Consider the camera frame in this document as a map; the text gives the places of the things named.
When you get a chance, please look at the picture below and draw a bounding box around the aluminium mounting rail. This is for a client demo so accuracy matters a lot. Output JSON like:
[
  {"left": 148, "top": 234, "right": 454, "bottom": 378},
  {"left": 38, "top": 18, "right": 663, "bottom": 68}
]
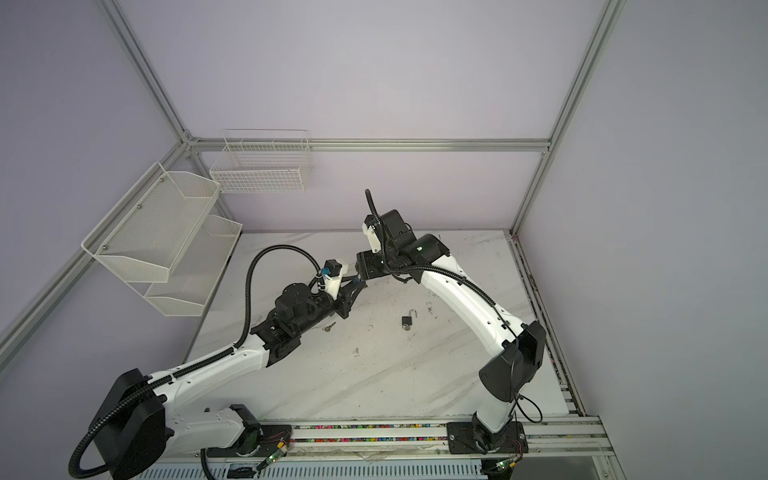
[{"left": 116, "top": 415, "right": 616, "bottom": 466}]

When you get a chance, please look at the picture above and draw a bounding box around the black padlock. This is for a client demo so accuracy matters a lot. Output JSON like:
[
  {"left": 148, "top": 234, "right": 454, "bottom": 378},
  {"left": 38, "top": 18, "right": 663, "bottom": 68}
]
[{"left": 401, "top": 309, "right": 418, "bottom": 331}]

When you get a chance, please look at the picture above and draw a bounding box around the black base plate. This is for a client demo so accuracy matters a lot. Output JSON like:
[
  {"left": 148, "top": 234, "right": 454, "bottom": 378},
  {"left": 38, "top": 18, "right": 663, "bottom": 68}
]
[
  {"left": 206, "top": 424, "right": 293, "bottom": 458},
  {"left": 446, "top": 420, "right": 529, "bottom": 455}
]

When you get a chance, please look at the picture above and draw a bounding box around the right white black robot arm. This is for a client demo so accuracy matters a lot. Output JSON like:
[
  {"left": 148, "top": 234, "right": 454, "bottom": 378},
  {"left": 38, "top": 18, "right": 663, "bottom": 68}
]
[{"left": 356, "top": 210, "right": 546, "bottom": 444}]

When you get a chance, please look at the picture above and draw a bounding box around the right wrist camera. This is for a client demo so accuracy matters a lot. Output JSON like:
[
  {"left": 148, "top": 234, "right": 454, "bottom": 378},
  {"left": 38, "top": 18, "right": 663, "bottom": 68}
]
[{"left": 362, "top": 214, "right": 384, "bottom": 254}]

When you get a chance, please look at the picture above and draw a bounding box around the aluminium frame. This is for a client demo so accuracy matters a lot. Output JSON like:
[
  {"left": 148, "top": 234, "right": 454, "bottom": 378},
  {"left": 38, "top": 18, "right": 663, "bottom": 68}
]
[{"left": 1, "top": 1, "right": 625, "bottom": 378}]

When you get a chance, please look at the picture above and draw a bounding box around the lower white mesh shelf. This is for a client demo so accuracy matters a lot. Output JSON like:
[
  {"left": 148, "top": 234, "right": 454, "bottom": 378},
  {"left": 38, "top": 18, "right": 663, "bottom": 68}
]
[{"left": 144, "top": 215, "right": 242, "bottom": 317}]

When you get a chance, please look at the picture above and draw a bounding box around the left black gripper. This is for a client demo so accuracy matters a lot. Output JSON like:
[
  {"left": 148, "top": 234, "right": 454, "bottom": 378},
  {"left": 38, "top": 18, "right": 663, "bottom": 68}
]
[{"left": 295, "top": 275, "right": 365, "bottom": 337}]

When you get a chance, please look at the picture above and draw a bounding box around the black corrugated cable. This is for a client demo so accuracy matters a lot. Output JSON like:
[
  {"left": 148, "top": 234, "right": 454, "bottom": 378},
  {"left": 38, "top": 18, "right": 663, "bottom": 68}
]
[
  {"left": 233, "top": 244, "right": 322, "bottom": 349},
  {"left": 364, "top": 188, "right": 385, "bottom": 232}
]

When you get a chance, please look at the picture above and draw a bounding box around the upper white mesh shelf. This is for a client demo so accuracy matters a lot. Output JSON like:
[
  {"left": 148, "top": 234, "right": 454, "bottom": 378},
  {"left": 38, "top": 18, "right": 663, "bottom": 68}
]
[{"left": 81, "top": 163, "right": 221, "bottom": 283}]

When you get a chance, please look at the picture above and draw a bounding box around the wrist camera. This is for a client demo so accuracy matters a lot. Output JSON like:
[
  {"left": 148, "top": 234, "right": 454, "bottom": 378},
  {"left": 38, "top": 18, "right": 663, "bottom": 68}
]
[
  {"left": 362, "top": 214, "right": 384, "bottom": 254},
  {"left": 320, "top": 259, "right": 348, "bottom": 300}
]

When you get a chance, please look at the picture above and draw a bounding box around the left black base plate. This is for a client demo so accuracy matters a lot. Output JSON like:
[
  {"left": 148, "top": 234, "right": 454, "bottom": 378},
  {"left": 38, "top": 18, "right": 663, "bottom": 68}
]
[{"left": 206, "top": 424, "right": 293, "bottom": 458}]

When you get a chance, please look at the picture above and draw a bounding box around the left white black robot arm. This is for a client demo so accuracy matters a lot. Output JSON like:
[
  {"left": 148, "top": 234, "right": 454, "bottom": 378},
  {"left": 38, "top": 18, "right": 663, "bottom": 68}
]
[{"left": 68, "top": 277, "right": 366, "bottom": 479}]

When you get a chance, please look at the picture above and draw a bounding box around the right black corrugated cable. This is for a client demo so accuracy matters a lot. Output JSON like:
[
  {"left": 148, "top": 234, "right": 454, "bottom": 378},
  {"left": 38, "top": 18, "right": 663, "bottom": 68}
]
[{"left": 364, "top": 188, "right": 385, "bottom": 232}]

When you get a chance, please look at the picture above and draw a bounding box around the white wire basket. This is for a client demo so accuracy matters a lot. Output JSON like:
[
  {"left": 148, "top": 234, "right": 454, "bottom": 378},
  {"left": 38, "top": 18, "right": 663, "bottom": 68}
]
[{"left": 209, "top": 129, "right": 314, "bottom": 194}]

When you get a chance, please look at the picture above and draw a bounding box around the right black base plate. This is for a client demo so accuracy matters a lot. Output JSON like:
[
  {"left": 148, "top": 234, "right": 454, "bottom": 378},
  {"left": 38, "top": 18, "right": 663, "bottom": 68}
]
[{"left": 446, "top": 420, "right": 529, "bottom": 455}]

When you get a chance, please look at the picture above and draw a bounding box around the left black corrugated cable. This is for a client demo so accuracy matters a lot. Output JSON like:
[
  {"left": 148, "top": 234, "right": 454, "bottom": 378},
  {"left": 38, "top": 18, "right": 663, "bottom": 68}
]
[{"left": 233, "top": 244, "right": 322, "bottom": 349}]

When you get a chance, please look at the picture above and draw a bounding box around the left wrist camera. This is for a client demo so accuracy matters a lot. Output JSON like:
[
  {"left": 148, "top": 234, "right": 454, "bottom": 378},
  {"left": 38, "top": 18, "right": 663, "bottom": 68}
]
[{"left": 320, "top": 259, "right": 348, "bottom": 300}]

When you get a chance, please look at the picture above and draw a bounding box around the white mesh shelf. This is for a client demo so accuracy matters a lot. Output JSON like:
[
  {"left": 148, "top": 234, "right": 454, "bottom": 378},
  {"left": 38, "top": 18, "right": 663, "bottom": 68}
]
[
  {"left": 144, "top": 215, "right": 242, "bottom": 317},
  {"left": 81, "top": 163, "right": 221, "bottom": 283}
]

